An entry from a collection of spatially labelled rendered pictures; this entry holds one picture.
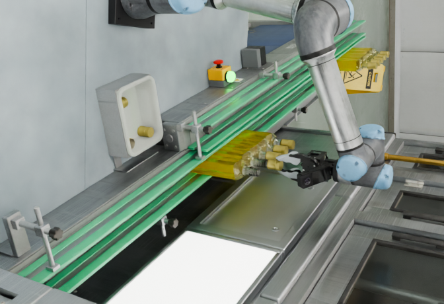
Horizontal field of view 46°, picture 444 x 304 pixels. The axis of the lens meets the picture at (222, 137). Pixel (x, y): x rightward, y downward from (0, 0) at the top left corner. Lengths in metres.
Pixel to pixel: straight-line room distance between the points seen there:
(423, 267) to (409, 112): 6.43
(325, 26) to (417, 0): 6.14
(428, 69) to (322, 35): 6.34
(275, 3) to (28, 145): 0.79
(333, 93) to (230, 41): 0.93
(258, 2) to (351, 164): 0.54
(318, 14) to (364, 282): 0.71
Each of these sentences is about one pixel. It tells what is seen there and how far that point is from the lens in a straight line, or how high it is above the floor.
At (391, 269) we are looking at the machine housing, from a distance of 1.55.
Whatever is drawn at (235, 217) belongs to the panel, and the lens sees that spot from 1.72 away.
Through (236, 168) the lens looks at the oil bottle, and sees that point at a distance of 1.71.
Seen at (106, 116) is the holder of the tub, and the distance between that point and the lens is 1.64.
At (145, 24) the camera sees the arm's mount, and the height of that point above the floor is 0.78.
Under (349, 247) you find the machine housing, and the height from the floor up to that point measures 1.46.
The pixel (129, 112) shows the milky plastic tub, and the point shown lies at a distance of 1.72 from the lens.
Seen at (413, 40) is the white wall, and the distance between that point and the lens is 7.63.
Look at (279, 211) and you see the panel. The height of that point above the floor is 1.21.
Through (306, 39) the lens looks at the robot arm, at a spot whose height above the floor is 1.37.
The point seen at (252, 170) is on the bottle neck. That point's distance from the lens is 1.70.
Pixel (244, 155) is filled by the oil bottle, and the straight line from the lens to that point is 1.76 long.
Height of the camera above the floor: 1.90
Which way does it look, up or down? 31 degrees down
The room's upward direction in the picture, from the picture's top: 97 degrees clockwise
